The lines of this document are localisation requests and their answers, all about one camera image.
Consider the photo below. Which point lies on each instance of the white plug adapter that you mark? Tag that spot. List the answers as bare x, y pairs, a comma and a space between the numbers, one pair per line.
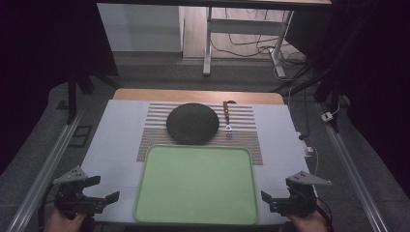
327, 116

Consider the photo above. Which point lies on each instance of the white cabinet panel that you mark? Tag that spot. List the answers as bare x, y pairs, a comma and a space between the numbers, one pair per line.
141, 29

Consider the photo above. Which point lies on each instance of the green plastic tray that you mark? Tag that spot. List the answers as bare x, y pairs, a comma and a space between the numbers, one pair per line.
196, 185

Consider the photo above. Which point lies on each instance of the striped woven placemat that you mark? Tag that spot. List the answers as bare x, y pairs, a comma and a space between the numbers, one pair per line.
245, 141

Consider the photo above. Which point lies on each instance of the black floor socket plate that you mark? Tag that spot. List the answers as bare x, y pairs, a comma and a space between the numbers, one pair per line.
80, 136

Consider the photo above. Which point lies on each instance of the person's left hand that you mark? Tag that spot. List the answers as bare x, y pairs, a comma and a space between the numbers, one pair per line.
61, 224

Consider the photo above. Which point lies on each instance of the person's right hand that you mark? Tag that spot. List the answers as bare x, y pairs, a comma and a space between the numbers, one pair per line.
311, 224

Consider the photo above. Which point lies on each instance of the aluminium rail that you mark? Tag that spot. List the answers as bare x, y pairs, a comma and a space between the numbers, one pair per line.
45, 170
351, 167

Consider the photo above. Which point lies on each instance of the white metal desk frame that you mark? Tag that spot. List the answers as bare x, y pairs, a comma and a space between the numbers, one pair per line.
245, 26

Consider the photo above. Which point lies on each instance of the white table cover sheet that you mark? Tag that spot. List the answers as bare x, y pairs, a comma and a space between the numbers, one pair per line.
112, 138

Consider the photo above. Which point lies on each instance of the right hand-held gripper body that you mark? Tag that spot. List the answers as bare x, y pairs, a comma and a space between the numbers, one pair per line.
299, 204

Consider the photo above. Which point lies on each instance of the dark round plate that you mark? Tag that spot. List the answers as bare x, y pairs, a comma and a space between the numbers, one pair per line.
192, 124

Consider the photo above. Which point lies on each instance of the black tripod stand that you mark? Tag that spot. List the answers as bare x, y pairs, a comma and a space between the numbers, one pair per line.
72, 96
333, 93

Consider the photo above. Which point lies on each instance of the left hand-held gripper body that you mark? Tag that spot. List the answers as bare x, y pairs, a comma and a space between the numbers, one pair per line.
75, 203

